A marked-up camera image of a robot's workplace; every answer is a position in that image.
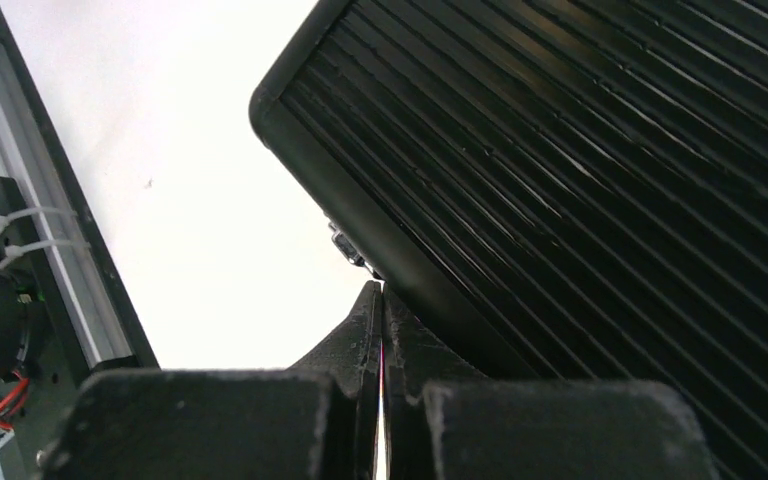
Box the black aluminium poker case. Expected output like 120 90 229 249
249 1 768 479

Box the black mounting rail base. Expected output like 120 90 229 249
0 7 158 479

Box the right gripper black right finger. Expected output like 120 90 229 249
382 289 718 479

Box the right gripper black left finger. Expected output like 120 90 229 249
39 281 382 479

